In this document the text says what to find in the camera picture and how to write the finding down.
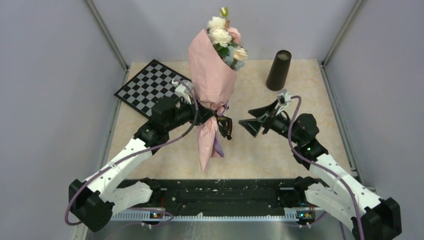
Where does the pink flower bouquet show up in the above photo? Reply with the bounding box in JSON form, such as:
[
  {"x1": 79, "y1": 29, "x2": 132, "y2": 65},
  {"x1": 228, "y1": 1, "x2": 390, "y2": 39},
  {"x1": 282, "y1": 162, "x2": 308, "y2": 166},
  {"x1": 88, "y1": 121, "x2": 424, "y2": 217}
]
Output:
[{"x1": 188, "y1": 7, "x2": 248, "y2": 171}]

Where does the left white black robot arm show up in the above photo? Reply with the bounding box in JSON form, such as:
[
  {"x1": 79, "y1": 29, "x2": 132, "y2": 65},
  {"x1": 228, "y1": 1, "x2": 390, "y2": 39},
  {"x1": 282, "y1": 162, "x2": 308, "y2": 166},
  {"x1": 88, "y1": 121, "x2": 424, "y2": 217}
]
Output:
[{"x1": 64, "y1": 97, "x2": 217, "y2": 232}]

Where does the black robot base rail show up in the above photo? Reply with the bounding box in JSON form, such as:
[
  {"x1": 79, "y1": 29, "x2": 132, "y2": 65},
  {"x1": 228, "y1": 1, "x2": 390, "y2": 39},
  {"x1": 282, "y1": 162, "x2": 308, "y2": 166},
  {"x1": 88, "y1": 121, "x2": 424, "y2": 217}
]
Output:
[{"x1": 114, "y1": 178, "x2": 329, "y2": 218}]

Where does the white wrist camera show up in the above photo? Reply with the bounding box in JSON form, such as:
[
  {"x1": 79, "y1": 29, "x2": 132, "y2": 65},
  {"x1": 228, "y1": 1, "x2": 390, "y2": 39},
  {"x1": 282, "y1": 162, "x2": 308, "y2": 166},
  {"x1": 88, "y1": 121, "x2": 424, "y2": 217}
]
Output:
[
  {"x1": 275, "y1": 88, "x2": 292, "y2": 113},
  {"x1": 171, "y1": 79, "x2": 193, "y2": 105}
]

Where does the dark brown tall vase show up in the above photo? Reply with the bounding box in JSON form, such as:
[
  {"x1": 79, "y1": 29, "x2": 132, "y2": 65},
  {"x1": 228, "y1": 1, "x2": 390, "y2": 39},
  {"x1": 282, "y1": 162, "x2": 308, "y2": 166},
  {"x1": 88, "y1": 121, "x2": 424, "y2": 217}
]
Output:
[{"x1": 266, "y1": 50, "x2": 292, "y2": 91}]

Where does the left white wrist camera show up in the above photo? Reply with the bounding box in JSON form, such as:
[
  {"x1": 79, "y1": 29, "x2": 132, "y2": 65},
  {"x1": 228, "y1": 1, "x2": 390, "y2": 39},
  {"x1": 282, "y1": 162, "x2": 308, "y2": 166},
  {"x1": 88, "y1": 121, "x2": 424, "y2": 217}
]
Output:
[{"x1": 171, "y1": 79, "x2": 193, "y2": 105}]

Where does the black ribbon with gold lettering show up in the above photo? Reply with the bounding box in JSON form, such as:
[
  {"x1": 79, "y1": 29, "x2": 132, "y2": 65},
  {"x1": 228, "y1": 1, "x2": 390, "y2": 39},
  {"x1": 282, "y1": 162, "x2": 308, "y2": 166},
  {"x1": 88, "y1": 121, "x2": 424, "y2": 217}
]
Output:
[{"x1": 215, "y1": 115, "x2": 233, "y2": 140}]

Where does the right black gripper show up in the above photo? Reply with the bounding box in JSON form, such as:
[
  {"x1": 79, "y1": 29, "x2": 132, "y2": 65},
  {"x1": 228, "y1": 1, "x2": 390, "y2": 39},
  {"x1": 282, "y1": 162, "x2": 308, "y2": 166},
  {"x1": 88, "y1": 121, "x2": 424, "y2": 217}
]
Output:
[{"x1": 239, "y1": 98, "x2": 302, "y2": 145}]

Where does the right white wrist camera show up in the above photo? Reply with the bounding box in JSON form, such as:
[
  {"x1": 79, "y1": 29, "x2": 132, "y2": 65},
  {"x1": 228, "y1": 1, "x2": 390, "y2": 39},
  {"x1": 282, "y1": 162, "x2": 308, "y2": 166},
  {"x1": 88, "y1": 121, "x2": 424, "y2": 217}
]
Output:
[{"x1": 275, "y1": 88, "x2": 292, "y2": 113}]

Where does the black and white checkerboard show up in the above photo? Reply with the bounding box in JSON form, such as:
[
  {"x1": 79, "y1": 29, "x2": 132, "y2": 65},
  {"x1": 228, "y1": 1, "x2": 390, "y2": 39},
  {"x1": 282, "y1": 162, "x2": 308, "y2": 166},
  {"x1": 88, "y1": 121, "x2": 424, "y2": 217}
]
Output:
[{"x1": 114, "y1": 59, "x2": 190, "y2": 118}]

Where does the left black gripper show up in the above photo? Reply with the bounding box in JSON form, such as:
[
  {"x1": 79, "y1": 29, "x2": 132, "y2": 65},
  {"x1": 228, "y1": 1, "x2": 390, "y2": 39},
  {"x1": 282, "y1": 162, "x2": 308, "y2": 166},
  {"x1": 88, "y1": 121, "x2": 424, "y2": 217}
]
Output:
[{"x1": 165, "y1": 94, "x2": 216, "y2": 132}]

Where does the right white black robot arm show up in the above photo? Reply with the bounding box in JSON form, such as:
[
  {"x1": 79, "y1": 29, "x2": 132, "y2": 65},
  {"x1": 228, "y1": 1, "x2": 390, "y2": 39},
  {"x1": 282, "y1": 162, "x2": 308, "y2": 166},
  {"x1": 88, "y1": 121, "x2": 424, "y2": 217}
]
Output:
[{"x1": 238, "y1": 100, "x2": 402, "y2": 240}]

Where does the white slotted cable duct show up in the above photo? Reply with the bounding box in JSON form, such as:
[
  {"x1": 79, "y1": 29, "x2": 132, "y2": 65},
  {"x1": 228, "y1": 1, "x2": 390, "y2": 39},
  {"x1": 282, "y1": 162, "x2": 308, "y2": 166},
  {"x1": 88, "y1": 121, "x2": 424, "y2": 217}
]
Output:
[{"x1": 110, "y1": 208, "x2": 320, "y2": 222}]

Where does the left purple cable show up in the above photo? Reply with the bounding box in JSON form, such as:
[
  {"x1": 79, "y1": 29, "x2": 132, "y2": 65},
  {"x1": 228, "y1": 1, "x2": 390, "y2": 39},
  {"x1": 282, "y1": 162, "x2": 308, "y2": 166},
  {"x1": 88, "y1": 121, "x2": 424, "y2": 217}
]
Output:
[{"x1": 64, "y1": 78, "x2": 200, "y2": 227}]

